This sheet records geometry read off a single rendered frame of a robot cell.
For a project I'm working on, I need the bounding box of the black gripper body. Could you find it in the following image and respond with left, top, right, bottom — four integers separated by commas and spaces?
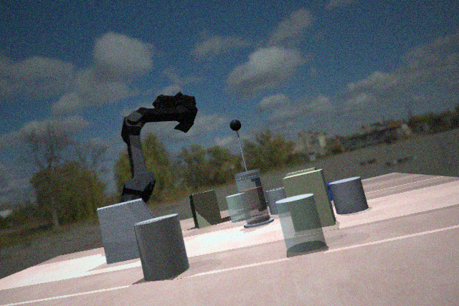
152, 99, 194, 133

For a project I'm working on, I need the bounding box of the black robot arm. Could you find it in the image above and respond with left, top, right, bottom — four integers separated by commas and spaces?
117, 92, 198, 204

